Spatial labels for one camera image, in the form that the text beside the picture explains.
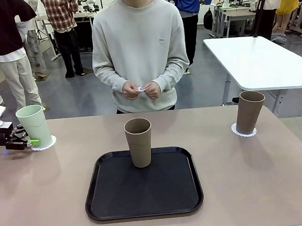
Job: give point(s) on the bystander in black shirt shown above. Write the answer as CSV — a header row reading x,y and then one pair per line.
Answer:
x,y
0,25

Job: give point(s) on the white background table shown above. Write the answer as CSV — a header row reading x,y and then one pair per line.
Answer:
x,y
254,57

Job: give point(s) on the person's right hand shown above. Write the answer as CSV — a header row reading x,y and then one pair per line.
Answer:
x,y
130,91

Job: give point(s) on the bystander in plaid shirt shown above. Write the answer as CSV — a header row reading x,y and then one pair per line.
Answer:
x,y
61,10

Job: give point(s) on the person's left hand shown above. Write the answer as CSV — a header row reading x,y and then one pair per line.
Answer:
x,y
153,91

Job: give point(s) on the grey background desk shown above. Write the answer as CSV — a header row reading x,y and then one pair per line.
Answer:
x,y
237,15

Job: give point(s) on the bystander in patterned skirt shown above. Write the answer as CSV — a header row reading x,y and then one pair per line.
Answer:
x,y
34,49

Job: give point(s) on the person in grey sweatshirt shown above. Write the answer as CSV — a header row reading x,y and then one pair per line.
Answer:
x,y
140,40

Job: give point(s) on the pale green tall cup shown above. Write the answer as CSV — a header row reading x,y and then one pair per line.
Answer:
x,y
35,124

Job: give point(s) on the black hanging bag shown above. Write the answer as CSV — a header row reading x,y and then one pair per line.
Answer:
x,y
207,19

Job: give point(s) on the white paper doily coaster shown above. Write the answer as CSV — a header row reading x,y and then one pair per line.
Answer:
x,y
53,143
140,89
247,135

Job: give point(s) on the grey cloth bundle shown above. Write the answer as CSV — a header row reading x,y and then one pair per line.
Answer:
x,y
278,38

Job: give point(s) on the person's left forearm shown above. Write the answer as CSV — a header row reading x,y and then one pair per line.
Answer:
x,y
175,75

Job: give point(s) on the brown tall cup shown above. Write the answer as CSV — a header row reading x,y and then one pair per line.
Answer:
x,y
250,113
139,150

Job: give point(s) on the black plastic tray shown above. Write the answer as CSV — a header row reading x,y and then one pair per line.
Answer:
x,y
147,194

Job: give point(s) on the person's right forearm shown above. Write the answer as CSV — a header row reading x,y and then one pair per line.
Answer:
x,y
109,79

